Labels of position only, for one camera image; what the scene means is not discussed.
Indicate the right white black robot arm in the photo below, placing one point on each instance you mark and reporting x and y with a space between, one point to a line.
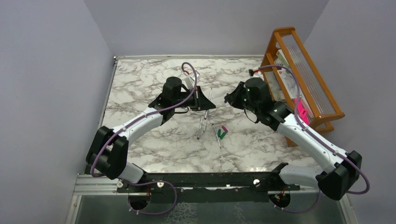
338 169

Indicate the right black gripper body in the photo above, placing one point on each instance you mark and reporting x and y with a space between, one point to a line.
234 99

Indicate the silver pen green tip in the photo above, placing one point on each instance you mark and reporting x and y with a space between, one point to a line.
216 135

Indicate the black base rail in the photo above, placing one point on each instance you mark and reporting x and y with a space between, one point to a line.
207 187

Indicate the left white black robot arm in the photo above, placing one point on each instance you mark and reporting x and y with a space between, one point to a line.
107 155

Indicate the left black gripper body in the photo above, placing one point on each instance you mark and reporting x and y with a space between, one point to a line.
197 98

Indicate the pink item in rack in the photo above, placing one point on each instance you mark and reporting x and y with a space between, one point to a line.
303 112

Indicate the white package in rack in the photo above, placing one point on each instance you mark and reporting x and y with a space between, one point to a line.
287 79

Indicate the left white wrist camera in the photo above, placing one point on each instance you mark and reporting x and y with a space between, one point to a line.
190 81

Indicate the silver pen red tip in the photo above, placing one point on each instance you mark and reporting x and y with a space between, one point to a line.
200 127

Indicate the orange wooden rack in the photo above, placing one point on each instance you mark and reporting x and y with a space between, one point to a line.
318 98

